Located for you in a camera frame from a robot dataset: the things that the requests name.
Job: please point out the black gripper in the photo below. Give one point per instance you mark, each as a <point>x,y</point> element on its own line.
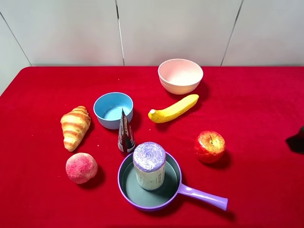
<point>296,142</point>

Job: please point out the purple garbage bag roll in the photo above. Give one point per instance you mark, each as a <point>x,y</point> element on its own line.
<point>149,162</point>

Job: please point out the red tablecloth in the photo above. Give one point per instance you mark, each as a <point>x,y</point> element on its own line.
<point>255,109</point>

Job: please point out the red toy apple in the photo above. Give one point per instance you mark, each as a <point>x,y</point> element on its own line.
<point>209,146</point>

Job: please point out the yellow toy banana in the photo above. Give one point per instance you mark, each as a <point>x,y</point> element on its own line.
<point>174,111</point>

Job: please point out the purple toy frying pan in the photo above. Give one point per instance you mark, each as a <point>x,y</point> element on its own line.
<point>157,199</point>

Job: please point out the pink bowl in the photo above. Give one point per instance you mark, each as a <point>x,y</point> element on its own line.
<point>180,76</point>

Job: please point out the dark cone snack packet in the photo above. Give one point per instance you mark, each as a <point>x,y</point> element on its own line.
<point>126,140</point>

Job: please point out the blue bowl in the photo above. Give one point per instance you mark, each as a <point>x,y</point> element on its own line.
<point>108,109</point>

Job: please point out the pink toy peach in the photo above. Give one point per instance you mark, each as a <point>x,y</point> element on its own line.
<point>81,167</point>

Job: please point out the toy croissant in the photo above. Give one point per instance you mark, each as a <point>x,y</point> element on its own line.
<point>74,126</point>

